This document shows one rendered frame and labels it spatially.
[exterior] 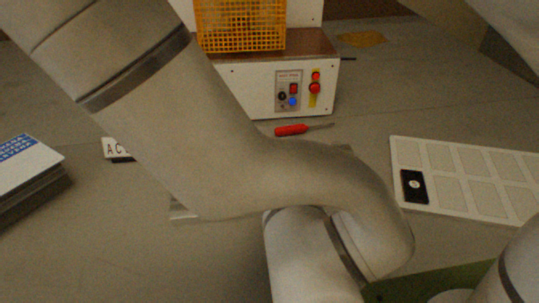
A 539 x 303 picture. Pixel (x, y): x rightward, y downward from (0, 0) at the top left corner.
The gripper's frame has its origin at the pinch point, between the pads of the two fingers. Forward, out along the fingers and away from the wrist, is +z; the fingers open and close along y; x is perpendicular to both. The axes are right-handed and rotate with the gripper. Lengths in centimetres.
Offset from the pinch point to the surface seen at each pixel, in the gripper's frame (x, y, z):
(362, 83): 39, 5, 62
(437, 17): 154, 1, 213
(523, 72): 206, 37, 174
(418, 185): 33.9, 15.1, 10.5
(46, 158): -48, 5, 18
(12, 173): -53, 6, 14
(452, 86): 69, 7, 57
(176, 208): -20.6, 13.8, 7.8
